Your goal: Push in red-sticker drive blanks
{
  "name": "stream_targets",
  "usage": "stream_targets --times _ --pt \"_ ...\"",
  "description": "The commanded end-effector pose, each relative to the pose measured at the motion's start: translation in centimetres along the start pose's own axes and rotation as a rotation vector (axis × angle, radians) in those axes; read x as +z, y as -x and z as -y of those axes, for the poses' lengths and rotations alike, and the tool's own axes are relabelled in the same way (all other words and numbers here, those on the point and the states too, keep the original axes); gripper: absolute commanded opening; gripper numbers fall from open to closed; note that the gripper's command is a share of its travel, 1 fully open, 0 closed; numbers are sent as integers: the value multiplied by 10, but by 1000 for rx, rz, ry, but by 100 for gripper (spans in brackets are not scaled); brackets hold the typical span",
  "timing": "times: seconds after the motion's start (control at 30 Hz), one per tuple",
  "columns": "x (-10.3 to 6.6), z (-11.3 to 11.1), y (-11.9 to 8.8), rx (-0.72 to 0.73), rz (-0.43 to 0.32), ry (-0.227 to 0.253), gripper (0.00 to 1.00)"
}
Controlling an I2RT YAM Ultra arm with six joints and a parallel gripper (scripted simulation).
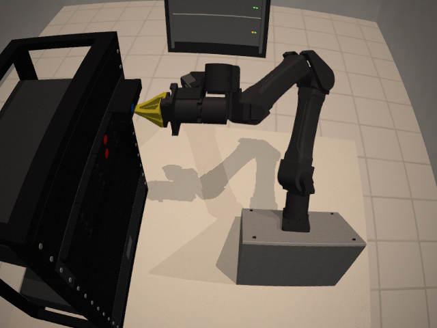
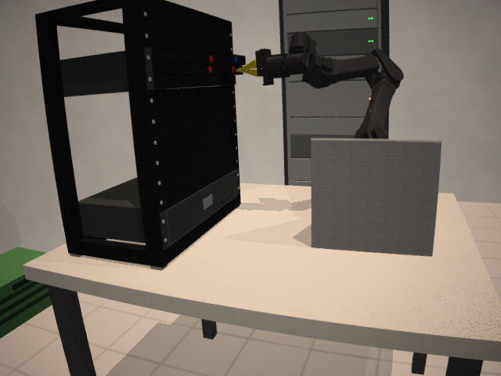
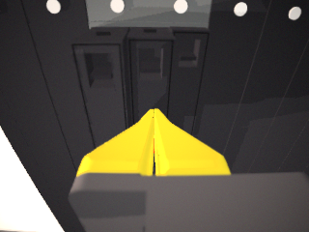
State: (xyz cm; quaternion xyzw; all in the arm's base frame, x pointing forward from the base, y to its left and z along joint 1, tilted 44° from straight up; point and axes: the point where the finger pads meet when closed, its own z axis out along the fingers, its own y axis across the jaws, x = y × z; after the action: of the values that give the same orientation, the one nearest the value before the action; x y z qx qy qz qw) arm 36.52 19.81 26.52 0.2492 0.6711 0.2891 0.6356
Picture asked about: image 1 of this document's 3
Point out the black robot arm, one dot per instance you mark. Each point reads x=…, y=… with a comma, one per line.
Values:
x=248, y=107

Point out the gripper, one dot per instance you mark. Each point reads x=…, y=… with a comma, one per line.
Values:
x=164, y=107

